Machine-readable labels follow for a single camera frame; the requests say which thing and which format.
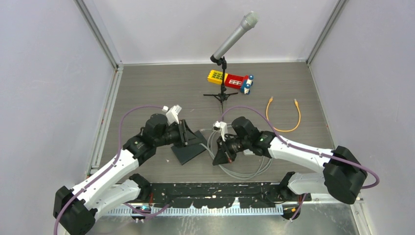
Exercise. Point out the black network switch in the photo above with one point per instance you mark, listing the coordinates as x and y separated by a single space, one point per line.
186 154

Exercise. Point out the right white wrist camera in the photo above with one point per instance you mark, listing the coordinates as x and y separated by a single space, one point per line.
221 128

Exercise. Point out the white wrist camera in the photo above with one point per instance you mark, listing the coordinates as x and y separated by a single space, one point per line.
221 128
172 113

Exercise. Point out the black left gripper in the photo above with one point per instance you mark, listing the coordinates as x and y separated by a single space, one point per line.
181 128

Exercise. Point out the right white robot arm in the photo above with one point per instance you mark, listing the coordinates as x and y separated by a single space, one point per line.
334 172

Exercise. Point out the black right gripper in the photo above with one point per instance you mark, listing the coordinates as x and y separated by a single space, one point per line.
222 154

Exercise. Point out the white network switch box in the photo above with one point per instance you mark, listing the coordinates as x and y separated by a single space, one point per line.
248 152

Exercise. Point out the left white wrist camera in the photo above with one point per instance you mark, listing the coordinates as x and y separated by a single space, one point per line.
172 113

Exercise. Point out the grey handheld microphone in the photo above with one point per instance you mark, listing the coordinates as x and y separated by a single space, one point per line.
248 22

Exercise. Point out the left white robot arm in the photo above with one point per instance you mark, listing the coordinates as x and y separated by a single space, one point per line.
77 209

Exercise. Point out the colourful toy block vehicle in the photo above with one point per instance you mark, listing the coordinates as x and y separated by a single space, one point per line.
241 83

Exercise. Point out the slotted cable duct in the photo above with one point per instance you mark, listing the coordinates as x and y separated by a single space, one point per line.
204 211

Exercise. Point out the black microphone tripod stand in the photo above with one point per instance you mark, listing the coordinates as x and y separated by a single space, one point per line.
222 96

